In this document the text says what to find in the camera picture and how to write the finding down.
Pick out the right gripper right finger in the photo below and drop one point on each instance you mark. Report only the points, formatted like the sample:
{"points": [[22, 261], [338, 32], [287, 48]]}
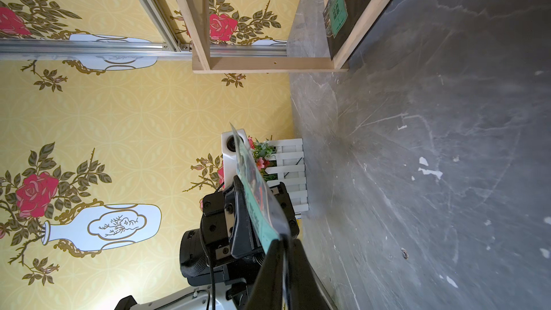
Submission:
{"points": [[301, 289]]}

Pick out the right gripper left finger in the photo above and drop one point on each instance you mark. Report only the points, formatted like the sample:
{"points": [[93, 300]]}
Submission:
{"points": [[268, 288]]}

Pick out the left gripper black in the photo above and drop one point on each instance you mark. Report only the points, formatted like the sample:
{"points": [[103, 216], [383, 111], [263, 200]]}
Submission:
{"points": [[232, 246]]}

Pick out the wooden two-tier shelf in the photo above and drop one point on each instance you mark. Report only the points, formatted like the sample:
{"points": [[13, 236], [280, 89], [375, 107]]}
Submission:
{"points": [[226, 38]]}

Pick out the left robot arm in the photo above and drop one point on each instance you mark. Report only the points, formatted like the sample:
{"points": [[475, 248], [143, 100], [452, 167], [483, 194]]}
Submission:
{"points": [[201, 294]]}

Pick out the artificial flower bouquet in vase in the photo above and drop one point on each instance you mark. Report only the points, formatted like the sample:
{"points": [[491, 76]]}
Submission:
{"points": [[283, 161]]}

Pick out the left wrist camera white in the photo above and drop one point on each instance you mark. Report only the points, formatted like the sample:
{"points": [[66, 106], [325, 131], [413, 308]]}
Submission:
{"points": [[229, 159]]}

